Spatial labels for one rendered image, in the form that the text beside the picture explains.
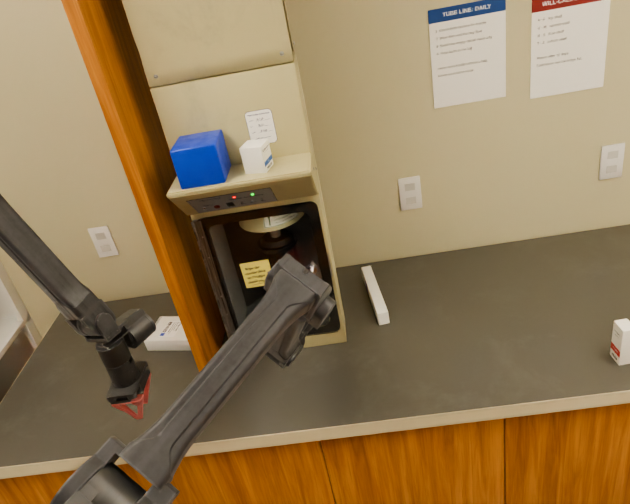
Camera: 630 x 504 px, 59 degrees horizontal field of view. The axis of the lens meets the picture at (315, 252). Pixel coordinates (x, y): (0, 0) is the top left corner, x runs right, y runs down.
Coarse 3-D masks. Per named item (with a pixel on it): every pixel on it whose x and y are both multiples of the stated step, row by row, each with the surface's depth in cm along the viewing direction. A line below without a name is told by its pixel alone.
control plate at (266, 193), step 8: (240, 192) 124; (248, 192) 124; (256, 192) 125; (264, 192) 125; (272, 192) 126; (192, 200) 124; (200, 200) 125; (208, 200) 126; (216, 200) 126; (224, 200) 127; (232, 200) 127; (240, 200) 128; (248, 200) 129; (256, 200) 129; (264, 200) 130; (272, 200) 131; (200, 208) 130; (208, 208) 130; (224, 208) 132
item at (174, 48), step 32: (128, 0) 112; (160, 0) 112; (192, 0) 112; (224, 0) 112; (256, 0) 112; (160, 32) 115; (192, 32) 115; (224, 32) 115; (256, 32) 115; (288, 32) 126; (160, 64) 119; (192, 64) 119; (224, 64) 119; (256, 64) 119
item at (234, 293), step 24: (216, 216) 136; (240, 216) 135; (264, 216) 135; (288, 216) 135; (312, 216) 135; (216, 240) 139; (240, 240) 139; (264, 240) 139; (288, 240) 139; (312, 240) 139; (216, 264) 142; (312, 264) 142; (240, 288) 146; (240, 312) 150; (336, 312) 150
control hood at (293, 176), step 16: (288, 160) 126; (304, 160) 124; (176, 176) 130; (240, 176) 123; (256, 176) 121; (272, 176) 119; (288, 176) 119; (304, 176) 119; (176, 192) 121; (192, 192) 121; (208, 192) 121; (224, 192) 122; (288, 192) 127; (304, 192) 128; (192, 208) 130
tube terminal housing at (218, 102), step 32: (288, 64) 119; (160, 96) 122; (192, 96) 122; (224, 96) 122; (256, 96) 122; (288, 96) 122; (192, 128) 126; (224, 128) 126; (288, 128) 126; (320, 192) 140
